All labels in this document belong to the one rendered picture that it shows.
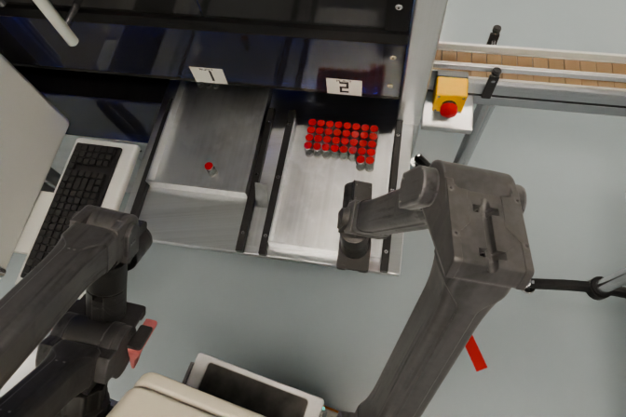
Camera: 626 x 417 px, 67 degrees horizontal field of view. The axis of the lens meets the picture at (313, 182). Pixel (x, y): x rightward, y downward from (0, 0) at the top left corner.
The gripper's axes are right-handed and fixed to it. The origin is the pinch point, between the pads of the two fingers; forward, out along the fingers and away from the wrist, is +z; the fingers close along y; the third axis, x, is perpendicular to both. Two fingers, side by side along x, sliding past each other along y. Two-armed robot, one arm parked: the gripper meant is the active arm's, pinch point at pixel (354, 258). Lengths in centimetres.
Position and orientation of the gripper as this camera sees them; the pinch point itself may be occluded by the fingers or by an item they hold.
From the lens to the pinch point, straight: 109.4
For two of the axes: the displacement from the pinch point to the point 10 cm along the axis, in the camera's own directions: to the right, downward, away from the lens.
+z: 0.8, 4.3, 9.0
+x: -9.8, -1.1, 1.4
